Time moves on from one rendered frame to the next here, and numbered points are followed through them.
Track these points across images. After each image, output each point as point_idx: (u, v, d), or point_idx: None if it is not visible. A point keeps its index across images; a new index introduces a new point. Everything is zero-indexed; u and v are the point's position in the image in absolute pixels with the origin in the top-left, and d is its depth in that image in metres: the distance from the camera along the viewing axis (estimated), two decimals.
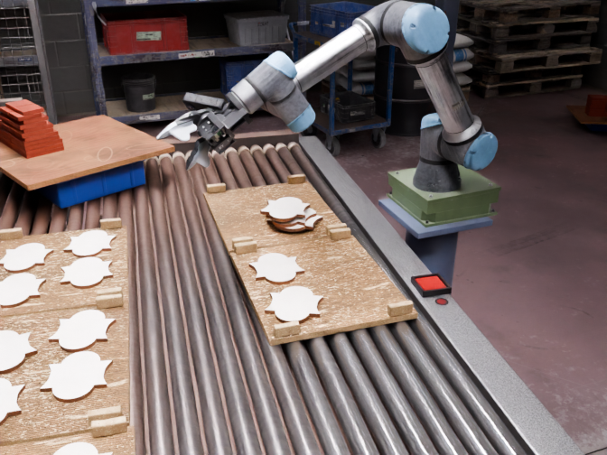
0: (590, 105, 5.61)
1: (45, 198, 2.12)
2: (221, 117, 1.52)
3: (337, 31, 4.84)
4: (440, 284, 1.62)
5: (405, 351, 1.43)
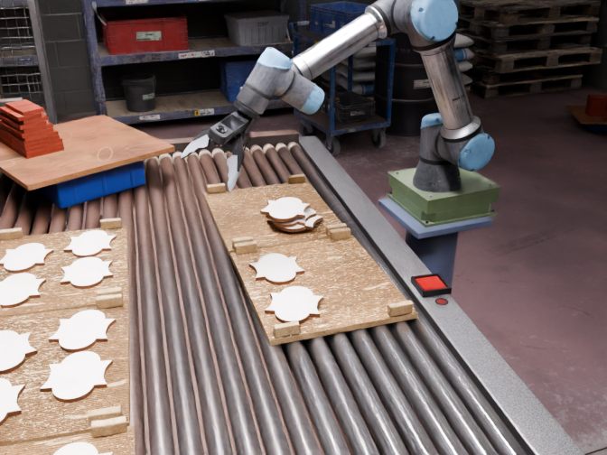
0: (590, 105, 5.61)
1: (45, 198, 2.12)
2: None
3: (337, 31, 4.84)
4: (440, 284, 1.62)
5: (405, 351, 1.43)
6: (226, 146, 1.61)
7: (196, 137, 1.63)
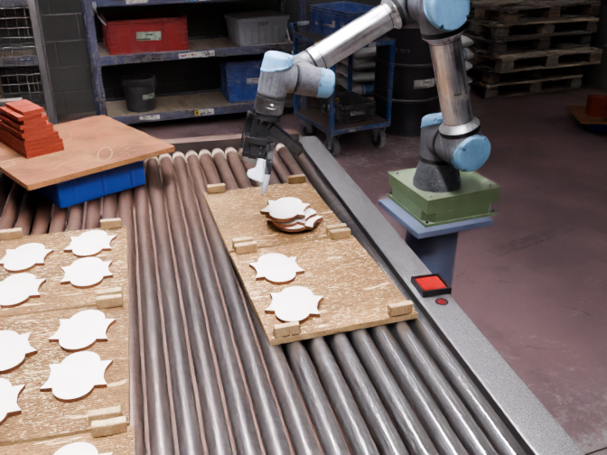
0: (590, 105, 5.61)
1: (45, 198, 2.12)
2: None
3: (337, 31, 4.84)
4: (440, 284, 1.62)
5: (405, 351, 1.43)
6: None
7: (271, 170, 1.70)
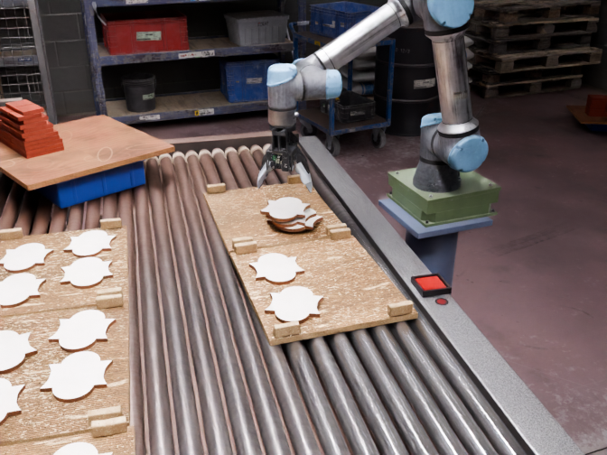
0: (590, 105, 5.61)
1: (45, 198, 2.12)
2: (276, 143, 1.77)
3: (337, 31, 4.84)
4: (440, 284, 1.62)
5: (405, 351, 1.43)
6: None
7: (308, 167, 1.82)
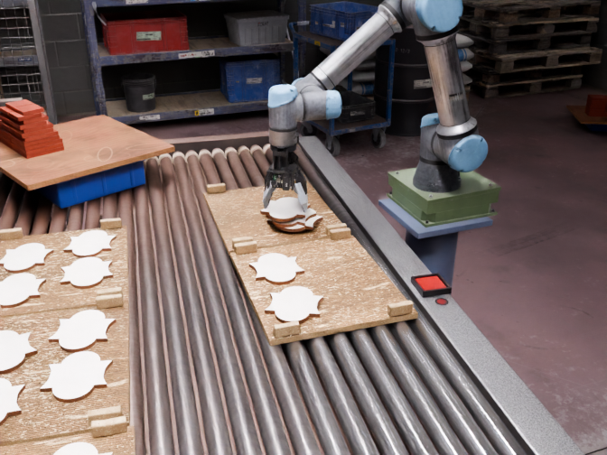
0: (590, 105, 5.61)
1: (45, 198, 2.12)
2: (277, 163, 1.80)
3: (337, 31, 4.84)
4: (440, 284, 1.62)
5: (405, 351, 1.43)
6: None
7: (306, 188, 1.85)
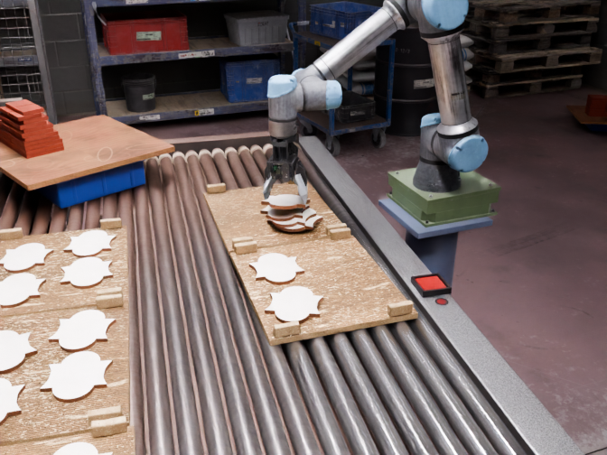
0: (590, 105, 5.61)
1: (45, 198, 2.12)
2: (277, 154, 1.78)
3: (337, 31, 4.84)
4: (440, 284, 1.62)
5: (405, 351, 1.43)
6: None
7: (306, 180, 1.84)
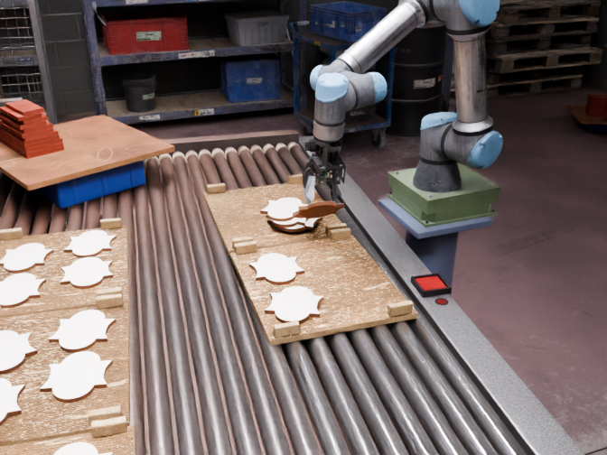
0: (590, 105, 5.61)
1: (45, 198, 2.12)
2: (322, 157, 1.66)
3: (337, 31, 4.84)
4: (440, 284, 1.62)
5: (405, 351, 1.43)
6: None
7: None
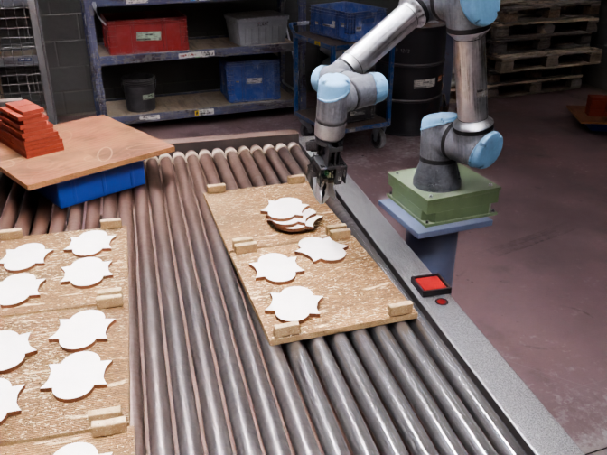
0: (590, 105, 5.61)
1: (45, 198, 2.12)
2: (323, 157, 1.66)
3: (337, 31, 4.84)
4: (440, 284, 1.62)
5: (405, 351, 1.43)
6: None
7: None
